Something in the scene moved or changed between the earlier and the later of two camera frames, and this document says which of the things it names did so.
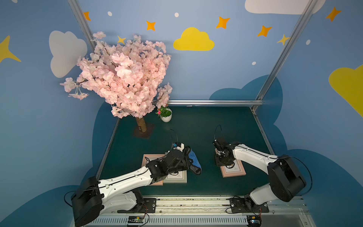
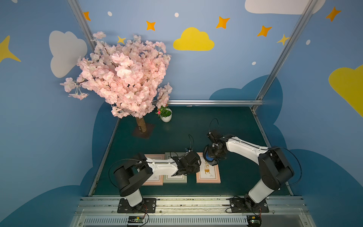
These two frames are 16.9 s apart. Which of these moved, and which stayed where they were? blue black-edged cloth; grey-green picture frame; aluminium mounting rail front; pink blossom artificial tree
Moved: blue black-edged cloth
Stayed: grey-green picture frame; pink blossom artificial tree; aluminium mounting rail front
